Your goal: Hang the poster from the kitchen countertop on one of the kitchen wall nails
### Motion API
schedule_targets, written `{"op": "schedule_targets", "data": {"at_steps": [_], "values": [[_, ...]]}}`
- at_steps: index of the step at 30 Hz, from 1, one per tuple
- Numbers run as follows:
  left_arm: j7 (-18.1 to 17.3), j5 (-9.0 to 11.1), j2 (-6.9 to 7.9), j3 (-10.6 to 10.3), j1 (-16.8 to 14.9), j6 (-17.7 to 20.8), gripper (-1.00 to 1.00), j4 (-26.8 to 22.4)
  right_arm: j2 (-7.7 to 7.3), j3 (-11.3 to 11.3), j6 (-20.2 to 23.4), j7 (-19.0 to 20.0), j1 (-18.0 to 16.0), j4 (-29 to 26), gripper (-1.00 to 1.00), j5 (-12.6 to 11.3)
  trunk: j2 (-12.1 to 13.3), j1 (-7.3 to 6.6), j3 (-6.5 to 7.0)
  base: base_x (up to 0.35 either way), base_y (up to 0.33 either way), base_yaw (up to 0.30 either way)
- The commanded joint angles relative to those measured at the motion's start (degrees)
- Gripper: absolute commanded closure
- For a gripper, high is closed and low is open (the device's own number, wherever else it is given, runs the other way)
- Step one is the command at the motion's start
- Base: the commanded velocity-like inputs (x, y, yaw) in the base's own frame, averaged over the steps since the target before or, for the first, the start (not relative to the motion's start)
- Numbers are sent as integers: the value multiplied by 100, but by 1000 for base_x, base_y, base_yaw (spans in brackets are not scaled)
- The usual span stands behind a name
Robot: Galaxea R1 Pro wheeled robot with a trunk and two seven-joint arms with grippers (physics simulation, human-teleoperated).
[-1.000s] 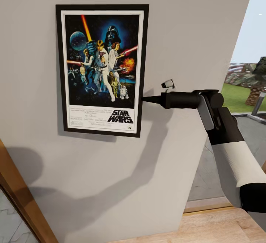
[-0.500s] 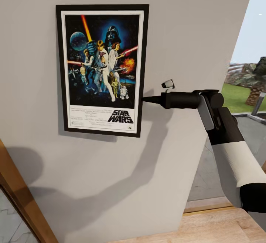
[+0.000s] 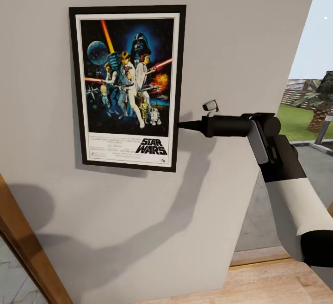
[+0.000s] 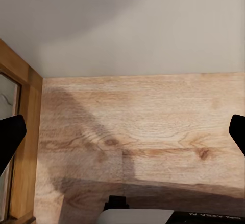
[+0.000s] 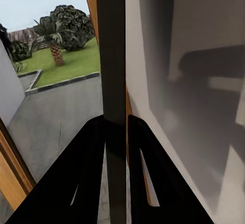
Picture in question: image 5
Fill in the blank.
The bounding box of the poster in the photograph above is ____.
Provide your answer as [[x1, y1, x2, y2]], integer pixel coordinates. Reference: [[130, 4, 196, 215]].
[[96, 0, 127, 224]]

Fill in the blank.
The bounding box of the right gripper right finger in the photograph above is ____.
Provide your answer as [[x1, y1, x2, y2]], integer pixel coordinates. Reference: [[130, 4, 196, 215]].
[[128, 115, 214, 224]]

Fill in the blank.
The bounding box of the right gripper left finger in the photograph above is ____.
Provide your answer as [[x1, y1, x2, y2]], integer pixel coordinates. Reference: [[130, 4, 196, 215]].
[[5, 115, 105, 224]]

